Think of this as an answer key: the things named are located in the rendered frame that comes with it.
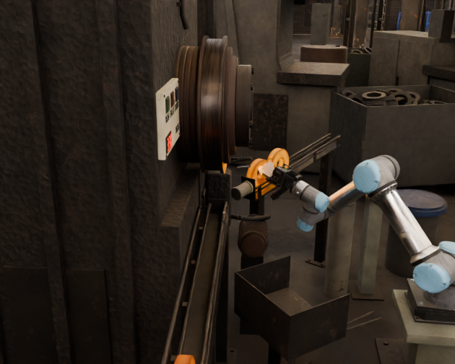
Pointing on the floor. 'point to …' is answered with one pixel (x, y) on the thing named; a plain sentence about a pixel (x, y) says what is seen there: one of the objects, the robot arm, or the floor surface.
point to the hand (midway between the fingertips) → (259, 169)
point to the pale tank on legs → (371, 22)
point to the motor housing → (251, 252)
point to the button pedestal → (368, 255)
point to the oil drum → (323, 53)
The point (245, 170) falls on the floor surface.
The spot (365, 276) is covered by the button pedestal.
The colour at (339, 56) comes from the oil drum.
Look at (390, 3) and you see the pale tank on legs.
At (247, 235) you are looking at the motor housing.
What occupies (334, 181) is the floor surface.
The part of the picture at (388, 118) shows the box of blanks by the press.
